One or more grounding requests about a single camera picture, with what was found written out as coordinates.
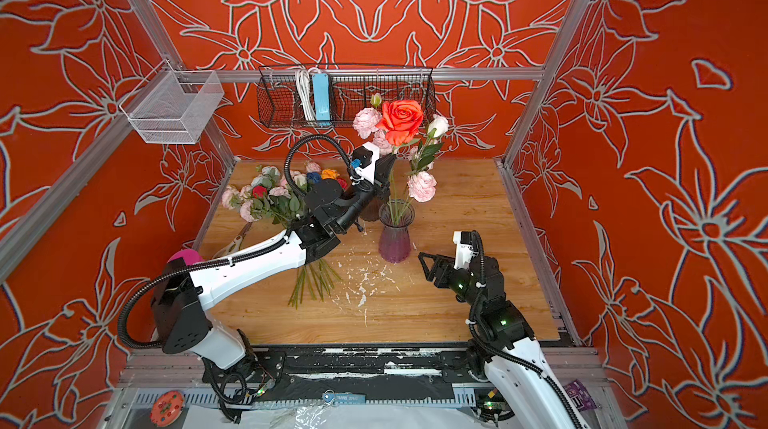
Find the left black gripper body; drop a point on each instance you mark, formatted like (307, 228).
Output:
(356, 200)

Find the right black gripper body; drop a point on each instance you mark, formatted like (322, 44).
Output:
(460, 282)

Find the purple ribbed glass vase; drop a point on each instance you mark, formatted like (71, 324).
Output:
(396, 240)

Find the pink double rose stem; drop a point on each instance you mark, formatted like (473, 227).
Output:
(365, 123)

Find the white pink rose stem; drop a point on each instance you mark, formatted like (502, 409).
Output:
(422, 151)

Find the red rose stem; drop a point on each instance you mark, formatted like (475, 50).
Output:
(401, 119)

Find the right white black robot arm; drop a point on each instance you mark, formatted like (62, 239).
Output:
(503, 348)

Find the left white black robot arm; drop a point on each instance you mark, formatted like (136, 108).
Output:
(171, 312)

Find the orange rose stem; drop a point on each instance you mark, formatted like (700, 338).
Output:
(330, 174)

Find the pink rose bunch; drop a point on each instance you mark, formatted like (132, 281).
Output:
(272, 196)

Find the light blue box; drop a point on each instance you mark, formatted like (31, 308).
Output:
(321, 94)

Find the pink plastic cup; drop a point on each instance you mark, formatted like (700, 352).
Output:
(189, 256)

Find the purple candy bag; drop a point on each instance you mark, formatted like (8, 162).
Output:
(580, 396)

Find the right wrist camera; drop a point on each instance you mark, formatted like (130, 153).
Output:
(464, 242)

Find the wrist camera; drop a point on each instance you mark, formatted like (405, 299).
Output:
(464, 242)
(363, 162)

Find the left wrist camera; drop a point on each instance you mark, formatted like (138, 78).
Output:
(363, 162)

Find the beige handled scissors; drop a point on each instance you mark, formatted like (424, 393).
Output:
(235, 244)

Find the black wire wall basket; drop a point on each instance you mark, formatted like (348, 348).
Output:
(285, 93)

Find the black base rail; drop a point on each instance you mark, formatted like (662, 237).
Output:
(387, 371)

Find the clear plastic wall bin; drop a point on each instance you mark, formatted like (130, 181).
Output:
(169, 106)

